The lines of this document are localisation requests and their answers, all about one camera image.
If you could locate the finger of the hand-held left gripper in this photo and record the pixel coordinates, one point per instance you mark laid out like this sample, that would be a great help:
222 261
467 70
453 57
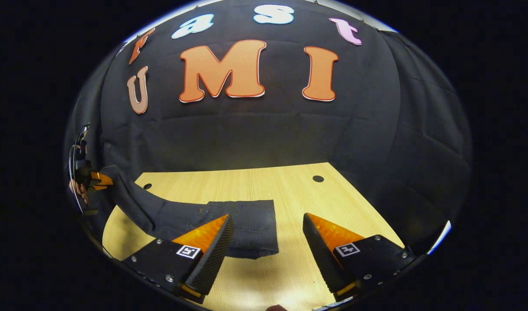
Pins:
99 187
103 177

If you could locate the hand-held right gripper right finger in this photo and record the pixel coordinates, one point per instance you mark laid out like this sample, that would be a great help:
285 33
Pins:
320 252

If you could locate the dark grey jeans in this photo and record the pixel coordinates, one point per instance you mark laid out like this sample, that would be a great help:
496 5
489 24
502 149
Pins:
251 224

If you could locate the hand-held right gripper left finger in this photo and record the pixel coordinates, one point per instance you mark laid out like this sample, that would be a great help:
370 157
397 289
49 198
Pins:
214 255

